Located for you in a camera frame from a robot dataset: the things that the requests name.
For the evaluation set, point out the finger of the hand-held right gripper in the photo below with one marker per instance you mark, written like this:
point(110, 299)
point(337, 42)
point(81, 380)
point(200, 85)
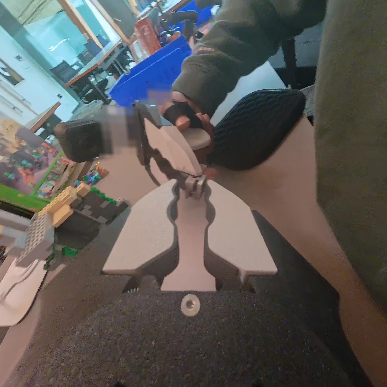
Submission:
point(181, 151)
point(154, 136)

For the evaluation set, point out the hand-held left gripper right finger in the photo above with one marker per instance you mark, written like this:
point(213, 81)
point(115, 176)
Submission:
point(238, 235)

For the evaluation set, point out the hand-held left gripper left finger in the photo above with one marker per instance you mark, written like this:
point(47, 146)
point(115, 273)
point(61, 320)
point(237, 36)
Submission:
point(142, 235)

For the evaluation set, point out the small grey brick assembly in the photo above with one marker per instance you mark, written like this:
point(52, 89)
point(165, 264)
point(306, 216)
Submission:
point(195, 187)

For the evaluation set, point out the person's right forearm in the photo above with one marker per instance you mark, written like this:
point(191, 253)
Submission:
point(229, 51)

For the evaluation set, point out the wooden side desk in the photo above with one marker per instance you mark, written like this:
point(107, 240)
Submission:
point(45, 116)

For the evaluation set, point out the grey desk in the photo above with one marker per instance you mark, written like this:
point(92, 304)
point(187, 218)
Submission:
point(287, 211)

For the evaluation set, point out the person's right hand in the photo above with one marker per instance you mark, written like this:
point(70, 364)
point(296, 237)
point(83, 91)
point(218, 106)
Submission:
point(181, 102)

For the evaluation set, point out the cluster of colourful toy figures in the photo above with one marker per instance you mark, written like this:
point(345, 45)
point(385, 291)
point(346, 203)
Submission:
point(93, 175)

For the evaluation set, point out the green toy set box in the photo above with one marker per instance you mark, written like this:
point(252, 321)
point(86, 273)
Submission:
point(33, 169)

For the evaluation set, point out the blue plastic bin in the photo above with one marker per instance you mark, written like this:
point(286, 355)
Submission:
point(148, 72)

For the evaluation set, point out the black office chair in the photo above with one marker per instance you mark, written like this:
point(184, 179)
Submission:
point(66, 71)

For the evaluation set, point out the brick cave model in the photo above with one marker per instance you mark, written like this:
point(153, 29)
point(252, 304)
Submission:
point(66, 211)

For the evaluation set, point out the black chair armrest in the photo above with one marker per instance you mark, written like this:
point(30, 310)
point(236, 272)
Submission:
point(181, 15)
point(257, 130)

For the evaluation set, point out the wooden conference table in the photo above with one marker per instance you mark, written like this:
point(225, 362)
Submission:
point(93, 63)

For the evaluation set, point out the red cardboard box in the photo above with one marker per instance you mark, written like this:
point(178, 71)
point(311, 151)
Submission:
point(146, 36)

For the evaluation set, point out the white book stand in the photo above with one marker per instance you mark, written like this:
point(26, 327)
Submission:
point(18, 290)

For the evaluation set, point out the grey mesh chair seat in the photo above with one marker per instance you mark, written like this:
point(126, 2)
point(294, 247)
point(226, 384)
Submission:
point(308, 99)

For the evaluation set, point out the dark green sweatshirt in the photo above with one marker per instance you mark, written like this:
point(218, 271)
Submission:
point(353, 151)

